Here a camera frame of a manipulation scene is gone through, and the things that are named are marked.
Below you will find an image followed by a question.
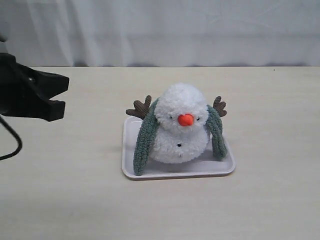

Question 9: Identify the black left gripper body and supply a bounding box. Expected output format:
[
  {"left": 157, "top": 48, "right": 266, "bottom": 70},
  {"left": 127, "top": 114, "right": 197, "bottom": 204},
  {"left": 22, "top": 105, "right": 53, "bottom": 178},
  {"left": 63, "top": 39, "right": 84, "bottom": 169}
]
[{"left": 0, "top": 53, "right": 33, "bottom": 118}]

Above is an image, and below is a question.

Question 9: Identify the green knitted scarf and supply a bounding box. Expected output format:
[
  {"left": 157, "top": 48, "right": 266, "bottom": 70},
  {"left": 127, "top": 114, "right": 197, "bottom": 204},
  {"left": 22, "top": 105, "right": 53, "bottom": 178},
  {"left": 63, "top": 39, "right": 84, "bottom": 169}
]
[{"left": 133, "top": 97, "right": 228, "bottom": 178}]

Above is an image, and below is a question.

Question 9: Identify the white plush snowman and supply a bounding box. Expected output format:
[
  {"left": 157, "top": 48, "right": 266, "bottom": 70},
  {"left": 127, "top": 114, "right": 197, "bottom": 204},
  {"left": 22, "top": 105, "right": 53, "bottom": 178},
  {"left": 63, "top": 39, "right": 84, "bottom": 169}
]
[{"left": 125, "top": 83, "right": 227, "bottom": 165}]

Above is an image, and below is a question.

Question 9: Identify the white backdrop curtain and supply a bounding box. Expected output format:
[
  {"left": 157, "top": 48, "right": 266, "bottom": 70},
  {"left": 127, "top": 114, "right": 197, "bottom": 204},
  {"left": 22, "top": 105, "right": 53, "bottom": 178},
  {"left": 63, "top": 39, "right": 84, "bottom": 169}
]
[{"left": 0, "top": 0, "right": 320, "bottom": 67}]

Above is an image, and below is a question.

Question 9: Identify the white rectangular tray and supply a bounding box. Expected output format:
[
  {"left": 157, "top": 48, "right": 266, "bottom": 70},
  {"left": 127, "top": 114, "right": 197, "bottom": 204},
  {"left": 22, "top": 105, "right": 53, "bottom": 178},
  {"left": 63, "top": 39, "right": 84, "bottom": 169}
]
[{"left": 121, "top": 116, "right": 236, "bottom": 181}]

